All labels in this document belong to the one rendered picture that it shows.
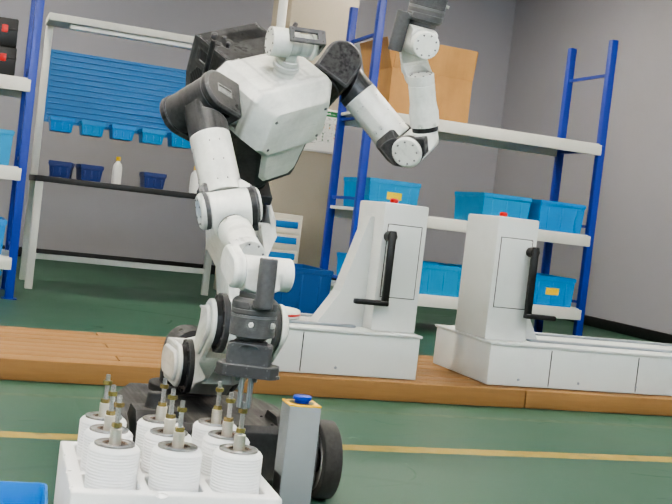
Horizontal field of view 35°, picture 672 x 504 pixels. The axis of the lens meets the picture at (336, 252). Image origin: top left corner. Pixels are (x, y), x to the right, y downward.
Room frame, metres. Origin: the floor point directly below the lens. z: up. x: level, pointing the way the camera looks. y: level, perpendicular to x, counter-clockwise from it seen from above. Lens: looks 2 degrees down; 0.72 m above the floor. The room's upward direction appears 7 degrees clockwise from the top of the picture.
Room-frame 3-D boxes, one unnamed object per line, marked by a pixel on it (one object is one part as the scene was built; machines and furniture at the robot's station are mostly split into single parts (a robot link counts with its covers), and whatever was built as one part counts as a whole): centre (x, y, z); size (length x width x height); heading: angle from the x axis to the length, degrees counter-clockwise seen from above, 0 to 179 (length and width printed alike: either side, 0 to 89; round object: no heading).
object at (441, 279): (7.60, -0.68, 0.36); 0.50 x 0.38 x 0.21; 21
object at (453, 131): (7.70, -0.87, 1.10); 1.89 x 0.64 x 2.20; 110
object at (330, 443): (2.72, -0.02, 0.10); 0.20 x 0.05 x 0.20; 20
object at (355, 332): (4.55, 0.08, 0.45); 0.82 x 0.57 x 0.74; 110
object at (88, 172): (7.46, 1.77, 0.82); 0.24 x 0.16 x 0.11; 23
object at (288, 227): (7.92, 0.58, 0.35); 0.57 x 0.47 x 0.69; 20
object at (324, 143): (8.55, 0.30, 1.38); 0.49 x 0.01 x 0.35; 110
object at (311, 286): (6.90, 0.29, 0.19); 0.50 x 0.41 x 0.37; 24
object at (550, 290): (7.89, -1.48, 0.36); 0.50 x 0.38 x 0.21; 21
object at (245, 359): (2.05, 0.14, 0.46); 0.13 x 0.10 x 0.12; 89
